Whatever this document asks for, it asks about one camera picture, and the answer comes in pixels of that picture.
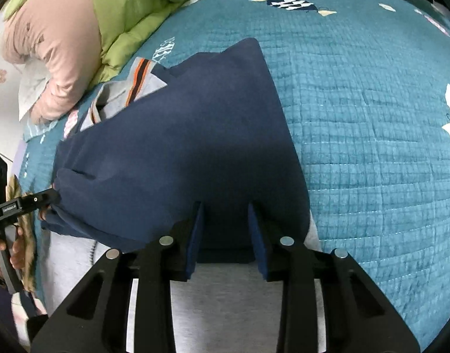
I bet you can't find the white pillow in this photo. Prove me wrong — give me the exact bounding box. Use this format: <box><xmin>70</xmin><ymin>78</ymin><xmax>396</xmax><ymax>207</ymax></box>
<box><xmin>19</xmin><ymin>58</ymin><xmax>51</xmax><ymax>121</ymax></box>

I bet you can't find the grey and navy sweatshirt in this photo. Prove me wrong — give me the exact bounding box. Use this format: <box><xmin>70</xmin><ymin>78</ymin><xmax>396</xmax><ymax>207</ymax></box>
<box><xmin>43</xmin><ymin>38</ymin><xmax>310</xmax><ymax>352</ymax></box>

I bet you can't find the teal quilted bedspread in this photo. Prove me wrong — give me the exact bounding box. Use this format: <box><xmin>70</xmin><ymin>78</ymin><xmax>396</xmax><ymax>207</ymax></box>
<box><xmin>17</xmin><ymin>0</ymin><xmax>450</xmax><ymax>350</ymax></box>

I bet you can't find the person's left hand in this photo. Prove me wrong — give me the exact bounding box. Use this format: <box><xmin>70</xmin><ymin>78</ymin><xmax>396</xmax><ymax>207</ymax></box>
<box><xmin>0</xmin><ymin>227</ymin><xmax>26</xmax><ymax>277</ymax></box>

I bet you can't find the pink folded duvet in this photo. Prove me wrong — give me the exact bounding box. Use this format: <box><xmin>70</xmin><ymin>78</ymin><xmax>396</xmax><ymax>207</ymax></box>
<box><xmin>1</xmin><ymin>0</ymin><xmax>101</xmax><ymax>124</ymax></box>

